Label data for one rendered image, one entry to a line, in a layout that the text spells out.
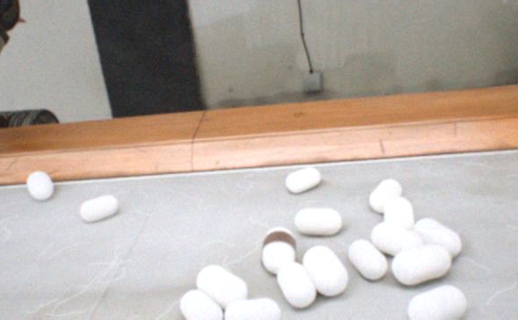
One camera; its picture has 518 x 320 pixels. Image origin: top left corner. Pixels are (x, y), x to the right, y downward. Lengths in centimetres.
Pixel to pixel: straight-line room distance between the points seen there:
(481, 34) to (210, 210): 230
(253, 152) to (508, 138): 24
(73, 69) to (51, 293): 225
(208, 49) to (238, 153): 196
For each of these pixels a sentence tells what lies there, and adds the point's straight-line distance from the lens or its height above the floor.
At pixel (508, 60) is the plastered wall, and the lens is 274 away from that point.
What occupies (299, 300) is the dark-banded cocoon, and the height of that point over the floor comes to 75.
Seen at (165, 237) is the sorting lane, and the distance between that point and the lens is 41.
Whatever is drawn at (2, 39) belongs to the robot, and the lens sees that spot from 108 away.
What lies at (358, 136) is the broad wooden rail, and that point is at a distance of 50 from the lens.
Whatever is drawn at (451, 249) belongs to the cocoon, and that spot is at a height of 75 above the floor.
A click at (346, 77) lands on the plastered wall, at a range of 251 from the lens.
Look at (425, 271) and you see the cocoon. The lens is 33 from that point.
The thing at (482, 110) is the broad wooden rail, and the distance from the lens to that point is 54.
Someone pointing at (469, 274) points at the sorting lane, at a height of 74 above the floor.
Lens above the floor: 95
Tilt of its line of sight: 25 degrees down
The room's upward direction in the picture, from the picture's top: 7 degrees counter-clockwise
